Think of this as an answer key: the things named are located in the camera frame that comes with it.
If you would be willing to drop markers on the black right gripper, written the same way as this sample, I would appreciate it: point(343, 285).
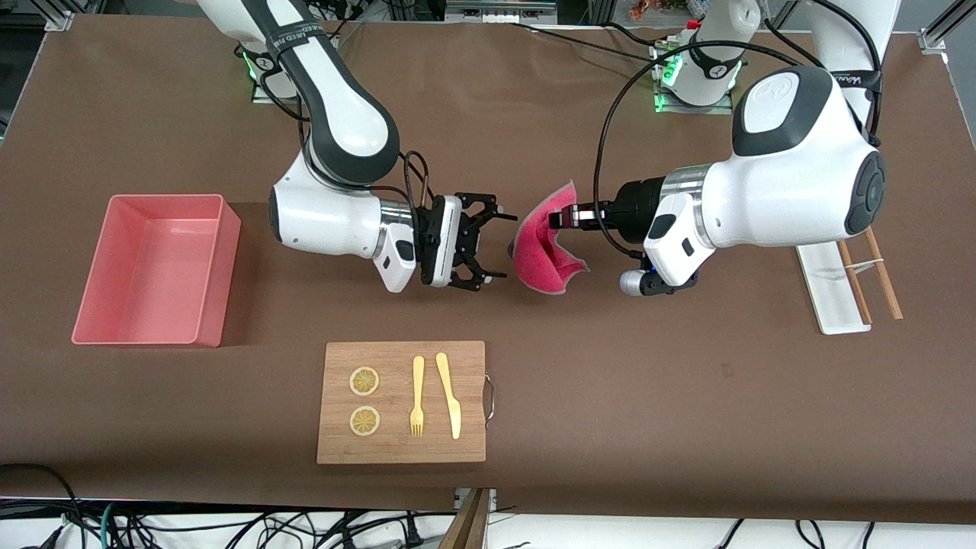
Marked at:
point(437, 238)

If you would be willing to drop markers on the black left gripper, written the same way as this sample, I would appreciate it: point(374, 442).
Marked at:
point(639, 204)

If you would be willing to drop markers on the pink and grey cloth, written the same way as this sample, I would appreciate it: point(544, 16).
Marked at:
point(534, 236)

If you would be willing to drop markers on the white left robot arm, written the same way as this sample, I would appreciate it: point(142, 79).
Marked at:
point(785, 191)

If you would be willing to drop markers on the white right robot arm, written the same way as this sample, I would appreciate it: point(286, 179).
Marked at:
point(335, 221)

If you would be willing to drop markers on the bamboo cutting board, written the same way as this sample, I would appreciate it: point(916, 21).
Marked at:
point(396, 366)

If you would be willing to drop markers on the yellow plastic fork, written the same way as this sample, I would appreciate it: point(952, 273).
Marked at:
point(418, 381)

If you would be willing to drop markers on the yellow plastic knife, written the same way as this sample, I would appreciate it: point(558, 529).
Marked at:
point(450, 396)

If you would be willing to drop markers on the lemon slice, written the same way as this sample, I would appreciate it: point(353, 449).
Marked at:
point(364, 381)
point(364, 421)

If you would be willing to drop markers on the orange colourful toy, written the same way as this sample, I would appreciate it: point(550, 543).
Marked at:
point(642, 9)

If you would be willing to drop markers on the grey power strip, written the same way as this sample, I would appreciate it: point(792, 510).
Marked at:
point(499, 11)

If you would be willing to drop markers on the white rectangular tray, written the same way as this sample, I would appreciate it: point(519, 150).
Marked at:
point(831, 301)

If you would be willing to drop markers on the brown wooden plank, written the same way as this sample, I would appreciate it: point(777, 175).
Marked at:
point(469, 528)

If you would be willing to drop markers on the white rubber band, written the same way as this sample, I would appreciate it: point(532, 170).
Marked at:
point(865, 265)

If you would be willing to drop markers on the pink plastic box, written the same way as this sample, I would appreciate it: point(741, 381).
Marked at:
point(152, 290)

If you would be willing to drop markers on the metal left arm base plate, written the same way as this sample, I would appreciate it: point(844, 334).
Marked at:
point(690, 109)

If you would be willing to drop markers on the small metal bracket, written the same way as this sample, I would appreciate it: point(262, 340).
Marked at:
point(492, 497)

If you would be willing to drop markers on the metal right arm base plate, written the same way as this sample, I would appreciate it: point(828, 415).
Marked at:
point(259, 93)

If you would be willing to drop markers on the metal table corner bracket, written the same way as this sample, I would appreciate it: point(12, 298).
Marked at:
point(932, 40)
point(59, 21)

